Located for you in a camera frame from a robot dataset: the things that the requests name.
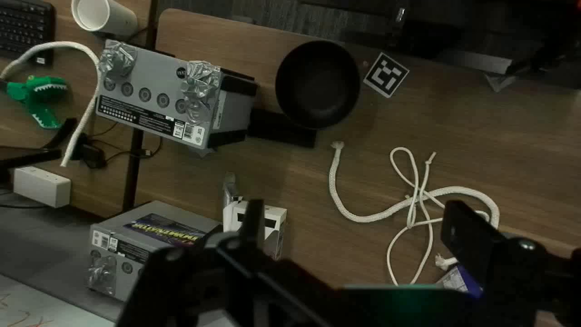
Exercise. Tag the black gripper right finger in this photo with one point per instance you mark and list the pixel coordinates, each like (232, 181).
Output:
(527, 278)

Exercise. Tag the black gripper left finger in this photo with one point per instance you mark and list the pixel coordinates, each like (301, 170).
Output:
(200, 283)

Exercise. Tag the blue cardboard box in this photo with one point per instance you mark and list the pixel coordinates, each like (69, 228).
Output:
(463, 283)

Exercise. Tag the small white product box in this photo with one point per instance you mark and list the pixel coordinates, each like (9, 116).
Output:
(274, 219)

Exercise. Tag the silver electronic control box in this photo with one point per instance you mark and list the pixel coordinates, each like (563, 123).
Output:
(163, 90)

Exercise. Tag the grey toaster with label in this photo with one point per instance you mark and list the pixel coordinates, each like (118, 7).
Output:
(138, 238)

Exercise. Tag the white power adapter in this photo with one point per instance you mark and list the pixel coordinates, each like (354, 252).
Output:
(40, 185)

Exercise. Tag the black frying pan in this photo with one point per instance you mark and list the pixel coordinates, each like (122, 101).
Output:
(318, 81)

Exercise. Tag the green crocodile toy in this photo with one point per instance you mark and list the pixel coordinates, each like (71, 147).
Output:
(42, 96)

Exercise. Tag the black white fiducial marker tag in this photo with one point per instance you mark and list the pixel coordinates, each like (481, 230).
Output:
(385, 72)

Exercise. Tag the white paper cup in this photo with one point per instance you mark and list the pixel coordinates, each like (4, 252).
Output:
(105, 14)

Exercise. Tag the black keyboard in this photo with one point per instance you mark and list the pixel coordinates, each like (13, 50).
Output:
(24, 23)

